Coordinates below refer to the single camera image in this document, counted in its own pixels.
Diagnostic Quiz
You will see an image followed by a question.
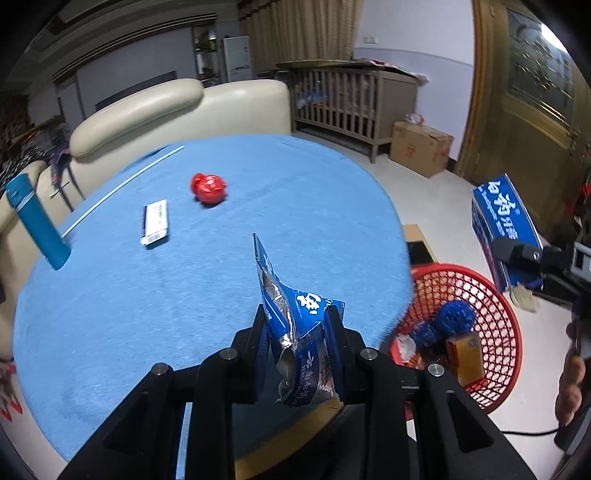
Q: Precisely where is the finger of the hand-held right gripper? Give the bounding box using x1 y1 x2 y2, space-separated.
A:
508 265 575 306
490 236 561 267

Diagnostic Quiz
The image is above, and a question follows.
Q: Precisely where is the orange white small box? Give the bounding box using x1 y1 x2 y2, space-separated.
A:
445 332 485 388

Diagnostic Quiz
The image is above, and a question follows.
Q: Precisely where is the beige curtain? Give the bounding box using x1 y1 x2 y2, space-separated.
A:
238 0 365 75

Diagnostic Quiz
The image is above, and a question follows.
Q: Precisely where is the red plastic mesh basket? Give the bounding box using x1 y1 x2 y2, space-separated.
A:
388 263 522 414

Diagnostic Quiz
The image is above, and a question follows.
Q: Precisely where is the flat cardboard sheet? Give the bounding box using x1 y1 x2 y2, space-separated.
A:
402 224 437 267

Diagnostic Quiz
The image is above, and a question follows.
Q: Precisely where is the wooden baby crib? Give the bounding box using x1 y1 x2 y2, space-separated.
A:
277 59 419 163

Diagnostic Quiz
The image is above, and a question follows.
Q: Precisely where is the blue white toothpaste box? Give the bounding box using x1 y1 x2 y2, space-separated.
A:
471 173 544 294

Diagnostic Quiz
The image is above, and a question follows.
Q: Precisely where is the teal bottle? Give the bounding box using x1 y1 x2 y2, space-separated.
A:
6 175 71 271

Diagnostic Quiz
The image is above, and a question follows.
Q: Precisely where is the black floor mat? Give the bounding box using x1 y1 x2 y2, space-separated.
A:
406 240 433 267

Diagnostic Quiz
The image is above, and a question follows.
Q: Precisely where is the patterned clothes pile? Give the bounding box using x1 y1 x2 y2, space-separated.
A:
0 115 75 188

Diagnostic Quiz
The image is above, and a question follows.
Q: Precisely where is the person's right forearm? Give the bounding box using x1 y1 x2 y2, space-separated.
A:
553 408 591 457

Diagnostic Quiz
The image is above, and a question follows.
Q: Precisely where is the black wall television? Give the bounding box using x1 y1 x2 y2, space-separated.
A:
95 70 178 112

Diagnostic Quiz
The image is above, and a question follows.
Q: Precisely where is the white flat box dark side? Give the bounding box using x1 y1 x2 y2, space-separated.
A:
140 199 169 249

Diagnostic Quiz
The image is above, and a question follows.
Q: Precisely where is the brown cardboard box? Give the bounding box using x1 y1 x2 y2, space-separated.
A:
390 121 454 178

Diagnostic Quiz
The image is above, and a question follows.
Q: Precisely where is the cream leather sofa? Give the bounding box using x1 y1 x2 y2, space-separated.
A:
0 78 291 296

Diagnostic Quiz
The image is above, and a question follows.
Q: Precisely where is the black cable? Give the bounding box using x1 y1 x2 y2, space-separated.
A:
501 425 561 437

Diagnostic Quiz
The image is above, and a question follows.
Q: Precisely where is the red crumpled wrapper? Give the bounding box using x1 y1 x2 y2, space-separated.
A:
190 173 228 208

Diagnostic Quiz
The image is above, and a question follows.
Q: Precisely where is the white thin stick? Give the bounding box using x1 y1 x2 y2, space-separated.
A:
62 145 185 238

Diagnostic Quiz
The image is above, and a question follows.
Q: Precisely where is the white paper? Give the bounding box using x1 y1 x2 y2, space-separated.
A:
394 335 419 361

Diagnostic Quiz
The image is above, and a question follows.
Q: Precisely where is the glass display cabinet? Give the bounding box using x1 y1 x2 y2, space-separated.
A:
191 25 225 86

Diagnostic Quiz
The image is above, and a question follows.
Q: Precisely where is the blue foil bag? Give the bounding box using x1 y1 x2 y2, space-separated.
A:
411 300 476 350

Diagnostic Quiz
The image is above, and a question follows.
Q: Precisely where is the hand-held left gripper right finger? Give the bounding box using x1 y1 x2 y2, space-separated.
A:
323 305 536 480

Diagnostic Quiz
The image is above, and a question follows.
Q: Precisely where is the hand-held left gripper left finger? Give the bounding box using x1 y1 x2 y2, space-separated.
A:
60 305 272 480

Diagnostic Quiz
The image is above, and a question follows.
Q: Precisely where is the person's right hand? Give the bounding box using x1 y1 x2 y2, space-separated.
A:
554 320 591 428

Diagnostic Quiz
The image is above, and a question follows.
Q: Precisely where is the blue tablecloth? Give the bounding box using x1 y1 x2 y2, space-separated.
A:
13 134 414 462

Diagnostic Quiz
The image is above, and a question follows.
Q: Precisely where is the blue silver snack bag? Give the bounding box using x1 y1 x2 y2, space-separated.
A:
252 232 346 407

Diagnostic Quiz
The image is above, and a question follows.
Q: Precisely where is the golden wooden door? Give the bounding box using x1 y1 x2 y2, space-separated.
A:
455 0 591 197

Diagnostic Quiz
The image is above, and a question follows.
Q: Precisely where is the red hanging cloth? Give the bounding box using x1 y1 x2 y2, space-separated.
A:
569 180 591 217

